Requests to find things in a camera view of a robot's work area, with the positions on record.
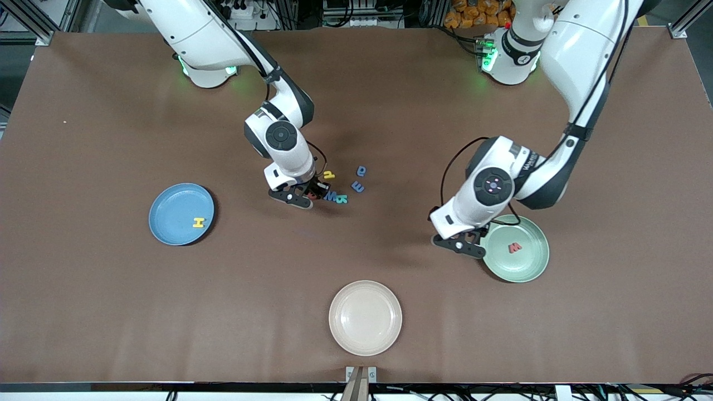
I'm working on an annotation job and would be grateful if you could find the green plate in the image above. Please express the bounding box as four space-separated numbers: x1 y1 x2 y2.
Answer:
480 214 550 283

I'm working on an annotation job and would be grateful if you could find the blue plate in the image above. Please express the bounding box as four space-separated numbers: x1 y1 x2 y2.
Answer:
148 183 215 246

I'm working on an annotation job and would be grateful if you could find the beige plate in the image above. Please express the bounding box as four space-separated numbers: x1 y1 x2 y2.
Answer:
329 280 403 357

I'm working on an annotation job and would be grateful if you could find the white power strip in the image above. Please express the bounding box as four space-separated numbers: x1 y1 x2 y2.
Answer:
223 0 254 20

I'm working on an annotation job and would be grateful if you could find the wooden strut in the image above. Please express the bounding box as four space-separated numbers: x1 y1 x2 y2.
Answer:
340 368 370 401

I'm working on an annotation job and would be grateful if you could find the orange packets pile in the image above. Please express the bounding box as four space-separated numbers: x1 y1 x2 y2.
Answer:
444 0 516 30

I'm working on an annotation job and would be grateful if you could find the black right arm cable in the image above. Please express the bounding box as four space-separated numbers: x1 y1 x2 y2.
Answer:
214 0 329 179

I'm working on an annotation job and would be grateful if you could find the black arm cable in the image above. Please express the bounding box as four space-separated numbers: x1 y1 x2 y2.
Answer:
441 0 633 227
214 0 329 179

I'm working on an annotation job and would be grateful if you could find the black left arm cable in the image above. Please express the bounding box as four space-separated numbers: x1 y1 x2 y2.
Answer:
441 0 633 227

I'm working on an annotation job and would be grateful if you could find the metal table edge bracket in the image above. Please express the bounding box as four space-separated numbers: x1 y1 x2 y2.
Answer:
346 366 378 384

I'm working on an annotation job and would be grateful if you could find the aluminium frame post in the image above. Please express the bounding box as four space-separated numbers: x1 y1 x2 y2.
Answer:
670 0 713 40
0 0 76 46

